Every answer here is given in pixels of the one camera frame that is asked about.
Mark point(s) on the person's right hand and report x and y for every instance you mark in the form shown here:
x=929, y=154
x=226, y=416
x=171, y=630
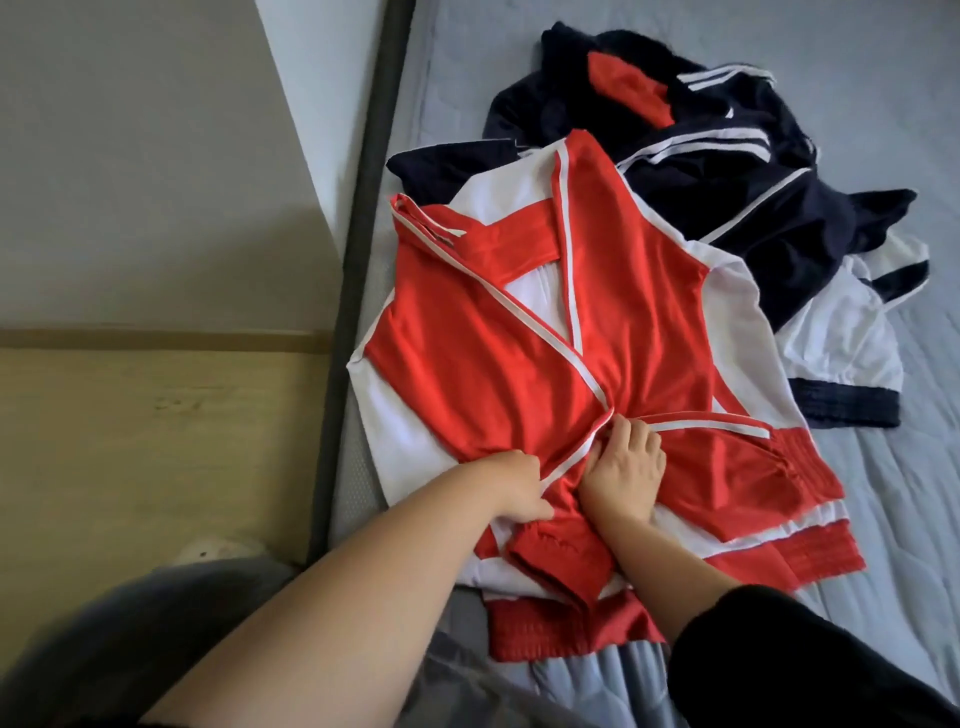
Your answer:
x=623, y=473

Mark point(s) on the person's left hand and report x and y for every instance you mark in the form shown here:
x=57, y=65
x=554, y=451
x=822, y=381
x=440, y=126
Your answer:
x=510, y=483

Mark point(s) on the red and white jacket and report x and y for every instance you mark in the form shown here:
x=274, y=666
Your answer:
x=510, y=330

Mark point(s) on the white and navy garment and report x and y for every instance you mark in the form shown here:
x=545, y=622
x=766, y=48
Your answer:
x=848, y=345

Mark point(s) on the red and navy sports jacket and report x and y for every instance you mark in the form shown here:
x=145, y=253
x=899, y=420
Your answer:
x=705, y=165

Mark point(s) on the grey quilted bed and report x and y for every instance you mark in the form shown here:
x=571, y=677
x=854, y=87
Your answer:
x=900, y=90

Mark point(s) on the person's left forearm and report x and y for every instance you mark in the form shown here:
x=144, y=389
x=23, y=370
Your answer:
x=330, y=615

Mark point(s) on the person's white clog shoe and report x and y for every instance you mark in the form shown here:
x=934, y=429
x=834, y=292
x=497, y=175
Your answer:
x=210, y=551

